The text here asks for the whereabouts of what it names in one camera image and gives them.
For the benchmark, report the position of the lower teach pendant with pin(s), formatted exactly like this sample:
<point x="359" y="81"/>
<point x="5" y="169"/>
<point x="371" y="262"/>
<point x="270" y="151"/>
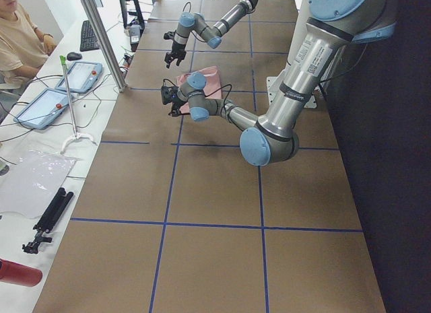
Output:
<point x="43" y="110"/>

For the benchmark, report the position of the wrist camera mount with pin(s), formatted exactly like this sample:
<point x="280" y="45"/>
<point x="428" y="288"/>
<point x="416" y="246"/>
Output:
<point x="170" y="35"/>
<point x="169" y="94"/>

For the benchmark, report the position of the black keyboard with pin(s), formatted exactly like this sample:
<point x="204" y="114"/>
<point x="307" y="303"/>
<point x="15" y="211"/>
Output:
<point x="88" y="40"/>

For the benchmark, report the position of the black computer mouse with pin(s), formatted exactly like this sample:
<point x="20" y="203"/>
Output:
<point x="73" y="56"/>

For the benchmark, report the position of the person in beige shirt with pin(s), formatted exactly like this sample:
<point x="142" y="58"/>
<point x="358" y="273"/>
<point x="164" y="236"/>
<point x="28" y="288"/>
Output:
<point x="25" y="48"/>

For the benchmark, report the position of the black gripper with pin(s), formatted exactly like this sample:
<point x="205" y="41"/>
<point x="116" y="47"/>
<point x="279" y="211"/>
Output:
<point x="176" y="106"/>
<point x="175" y="47"/>

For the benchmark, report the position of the upper teach pendant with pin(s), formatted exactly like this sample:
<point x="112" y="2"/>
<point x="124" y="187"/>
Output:
<point x="82" y="75"/>

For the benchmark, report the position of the teach pendant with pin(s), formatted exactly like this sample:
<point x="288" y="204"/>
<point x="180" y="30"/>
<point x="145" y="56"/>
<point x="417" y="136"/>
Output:
<point x="82" y="75"/>
<point x="43" y="110"/>

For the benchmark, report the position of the black folded tripod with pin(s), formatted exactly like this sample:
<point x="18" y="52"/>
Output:
<point x="48" y="220"/>

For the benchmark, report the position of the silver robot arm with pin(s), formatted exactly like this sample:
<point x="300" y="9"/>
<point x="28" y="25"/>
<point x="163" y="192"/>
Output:
<point x="211" y="35"/>
<point x="270" y="137"/>

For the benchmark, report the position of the clear plastic sheet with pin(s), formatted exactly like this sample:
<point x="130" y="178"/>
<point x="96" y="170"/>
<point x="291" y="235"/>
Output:
<point x="34" y="177"/>

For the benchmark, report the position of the aluminium frame post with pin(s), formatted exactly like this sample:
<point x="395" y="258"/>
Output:
<point x="91" y="11"/>

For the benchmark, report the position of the red bottle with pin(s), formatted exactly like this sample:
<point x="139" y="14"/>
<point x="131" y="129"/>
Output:
<point x="17" y="274"/>

